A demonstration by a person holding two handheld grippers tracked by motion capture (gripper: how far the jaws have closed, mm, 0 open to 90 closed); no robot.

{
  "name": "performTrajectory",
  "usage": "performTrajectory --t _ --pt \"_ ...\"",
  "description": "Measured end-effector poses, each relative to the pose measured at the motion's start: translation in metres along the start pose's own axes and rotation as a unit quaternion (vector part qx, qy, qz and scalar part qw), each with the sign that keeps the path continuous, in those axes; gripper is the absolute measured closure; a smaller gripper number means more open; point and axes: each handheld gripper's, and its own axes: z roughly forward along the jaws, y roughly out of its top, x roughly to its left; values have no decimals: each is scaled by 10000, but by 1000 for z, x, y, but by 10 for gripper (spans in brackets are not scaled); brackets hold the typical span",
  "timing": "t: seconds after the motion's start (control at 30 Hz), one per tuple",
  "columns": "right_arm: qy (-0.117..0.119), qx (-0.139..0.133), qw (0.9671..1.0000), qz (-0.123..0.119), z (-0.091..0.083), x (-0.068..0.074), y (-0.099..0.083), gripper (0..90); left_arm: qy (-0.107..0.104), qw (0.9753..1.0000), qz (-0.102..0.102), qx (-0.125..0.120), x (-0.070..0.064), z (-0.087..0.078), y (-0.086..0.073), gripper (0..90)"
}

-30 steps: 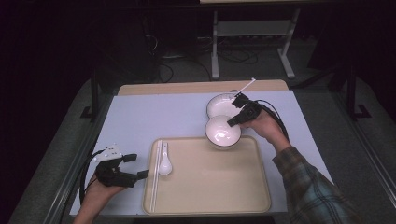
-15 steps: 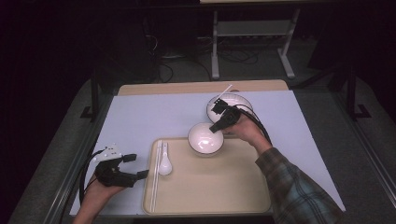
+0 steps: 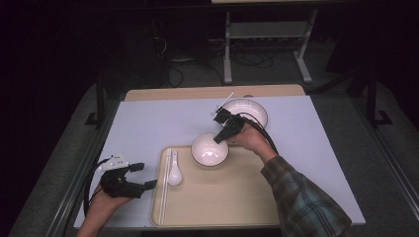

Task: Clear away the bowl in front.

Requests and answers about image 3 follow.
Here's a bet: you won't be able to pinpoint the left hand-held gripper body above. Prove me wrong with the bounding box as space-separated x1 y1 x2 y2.
97 151 146 199

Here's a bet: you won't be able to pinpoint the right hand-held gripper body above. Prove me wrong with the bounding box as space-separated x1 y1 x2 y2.
210 92 246 132

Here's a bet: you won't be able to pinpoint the white bowl with dark rim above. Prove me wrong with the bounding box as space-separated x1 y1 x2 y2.
191 132 230 168

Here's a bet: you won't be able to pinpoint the white plate with dark rim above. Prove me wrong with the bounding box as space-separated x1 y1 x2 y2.
219 98 269 130

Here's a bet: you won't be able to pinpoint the white ceramic spoon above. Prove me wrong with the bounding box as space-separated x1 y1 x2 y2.
167 150 184 187

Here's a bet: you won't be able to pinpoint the beige plastic tray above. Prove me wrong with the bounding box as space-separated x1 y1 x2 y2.
150 144 281 229

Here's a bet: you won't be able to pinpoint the person's left hand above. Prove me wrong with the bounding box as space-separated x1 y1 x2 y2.
86 186 131 217

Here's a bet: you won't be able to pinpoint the person's right hand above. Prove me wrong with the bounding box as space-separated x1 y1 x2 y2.
226 124 279 164

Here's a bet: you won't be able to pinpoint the white table mat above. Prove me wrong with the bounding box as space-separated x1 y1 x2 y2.
73 95 366 230

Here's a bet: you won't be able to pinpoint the black metal stand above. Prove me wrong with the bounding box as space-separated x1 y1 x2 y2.
84 74 107 130
365 68 394 128

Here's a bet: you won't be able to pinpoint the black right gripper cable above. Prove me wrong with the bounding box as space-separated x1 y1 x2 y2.
238 112 280 156

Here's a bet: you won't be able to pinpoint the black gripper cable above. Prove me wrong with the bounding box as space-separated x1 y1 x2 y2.
238 112 280 156
82 158 111 217

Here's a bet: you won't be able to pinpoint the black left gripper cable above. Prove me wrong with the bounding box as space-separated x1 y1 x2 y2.
82 158 111 217

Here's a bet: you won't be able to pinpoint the aluminium frame rail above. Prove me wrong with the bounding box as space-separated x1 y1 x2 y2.
350 98 419 211
45 98 124 237

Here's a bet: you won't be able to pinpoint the black floor cables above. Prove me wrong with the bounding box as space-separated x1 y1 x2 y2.
164 36 275 89

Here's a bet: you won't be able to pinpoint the white metal desk frame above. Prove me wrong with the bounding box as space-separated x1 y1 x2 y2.
210 0 350 85

